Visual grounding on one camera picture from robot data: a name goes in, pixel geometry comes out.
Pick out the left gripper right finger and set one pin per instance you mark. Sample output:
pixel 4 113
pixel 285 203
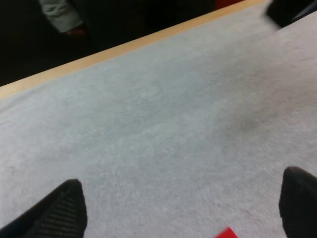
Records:
pixel 301 205

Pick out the person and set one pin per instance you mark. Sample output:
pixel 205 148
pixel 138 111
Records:
pixel 63 17

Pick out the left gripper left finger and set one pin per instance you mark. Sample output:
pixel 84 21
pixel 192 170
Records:
pixel 58 215

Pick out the red cube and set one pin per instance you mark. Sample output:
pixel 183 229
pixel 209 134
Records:
pixel 226 233

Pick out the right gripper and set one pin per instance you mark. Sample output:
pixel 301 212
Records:
pixel 287 11

